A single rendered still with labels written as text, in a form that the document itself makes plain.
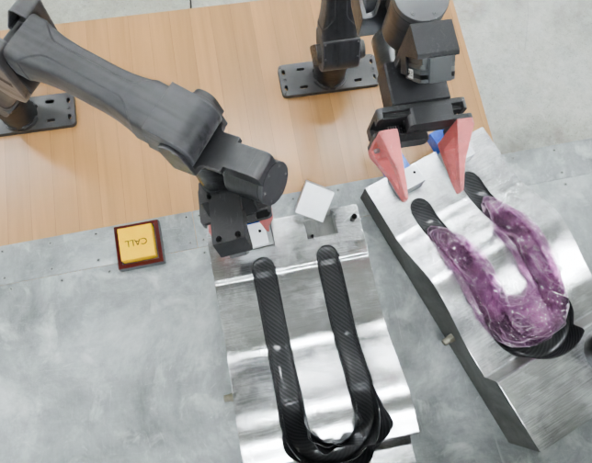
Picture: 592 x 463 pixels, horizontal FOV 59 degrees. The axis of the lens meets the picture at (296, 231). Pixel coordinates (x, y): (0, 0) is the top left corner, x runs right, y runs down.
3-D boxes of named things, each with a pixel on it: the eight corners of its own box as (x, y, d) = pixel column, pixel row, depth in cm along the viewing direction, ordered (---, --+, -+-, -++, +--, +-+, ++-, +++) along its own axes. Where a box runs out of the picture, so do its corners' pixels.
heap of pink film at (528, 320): (415, 233, 93) (428, 221, 85) (497, 188, 95) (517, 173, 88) (498, 367, 87) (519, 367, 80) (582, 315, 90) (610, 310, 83)
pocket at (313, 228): (301, 220, 93) (301, 213, 89) (330, 214, 93) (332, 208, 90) (306, 244, 92) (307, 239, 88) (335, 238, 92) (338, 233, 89)
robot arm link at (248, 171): (299, 163, 68) (269, 107, 58) (267, 220, 66) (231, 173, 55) (228, 140, 73) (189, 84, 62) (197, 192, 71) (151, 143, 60)
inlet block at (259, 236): (226, 175, 88) (218, 170, 83) (255, 167, 88) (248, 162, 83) (244, 251, 88) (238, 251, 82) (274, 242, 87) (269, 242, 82)
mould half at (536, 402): (359, 197, 100) (370, 176, 89) (472, 139, 104) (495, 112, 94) (508, 443, 90) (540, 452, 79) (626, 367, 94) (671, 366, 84)
